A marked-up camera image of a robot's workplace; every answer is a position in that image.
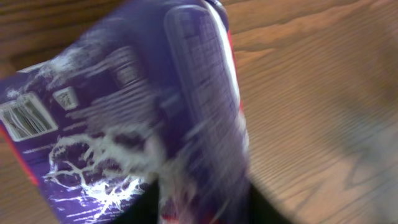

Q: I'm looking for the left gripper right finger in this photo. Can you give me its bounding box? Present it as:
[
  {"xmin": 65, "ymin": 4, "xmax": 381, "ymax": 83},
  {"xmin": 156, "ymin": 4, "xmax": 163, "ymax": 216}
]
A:
[{"xmin": 248, "ymin": 184, "xmax": 292, "ymax": 224}]

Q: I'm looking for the purple snack packet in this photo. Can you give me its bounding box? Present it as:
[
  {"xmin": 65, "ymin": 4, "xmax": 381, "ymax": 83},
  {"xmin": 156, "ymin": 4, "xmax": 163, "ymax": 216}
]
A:
[{"xmin": 1, "ymin": 0, "xmax": 249, "ymax": 223}]

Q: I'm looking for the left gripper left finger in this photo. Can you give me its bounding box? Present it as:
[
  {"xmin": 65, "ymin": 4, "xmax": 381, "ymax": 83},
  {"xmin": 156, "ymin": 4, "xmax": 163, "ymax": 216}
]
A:
[{"xmin": 111, "ymin": 180, "xmax": 159, "ymax": 224}]

